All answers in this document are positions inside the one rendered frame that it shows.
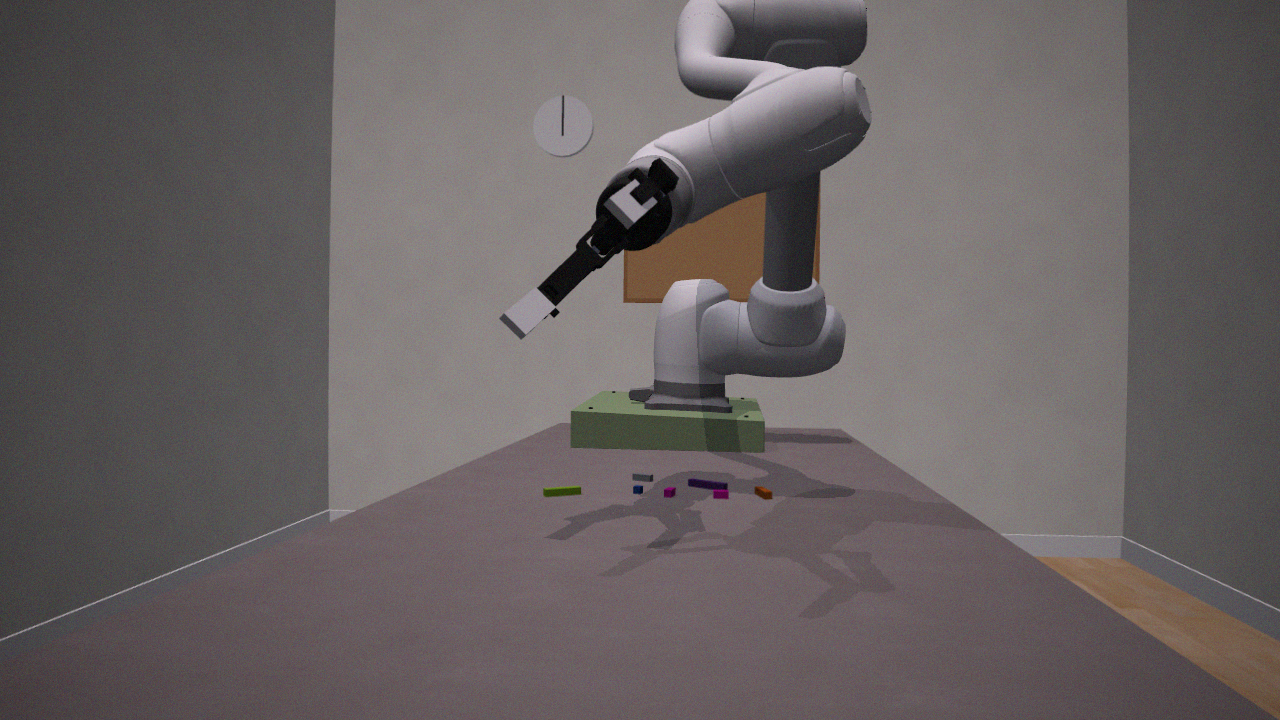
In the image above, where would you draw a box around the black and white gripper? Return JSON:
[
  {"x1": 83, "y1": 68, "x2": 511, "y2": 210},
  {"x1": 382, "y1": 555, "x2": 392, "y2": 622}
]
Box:
[{"x1": 499, "y1": 158, "x2": 678, "y2": 340}]

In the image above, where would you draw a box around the purple rod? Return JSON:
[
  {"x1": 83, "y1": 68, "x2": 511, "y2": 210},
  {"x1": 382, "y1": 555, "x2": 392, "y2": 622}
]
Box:
[{"x1": 689, "y1": 479, "x2": 728, "y2": 489}]

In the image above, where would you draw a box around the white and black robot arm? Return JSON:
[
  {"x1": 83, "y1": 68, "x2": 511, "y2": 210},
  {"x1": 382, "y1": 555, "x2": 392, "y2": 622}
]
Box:
[{"x1": 605, "y1": 0, "x2": 870, "y2": 413}]

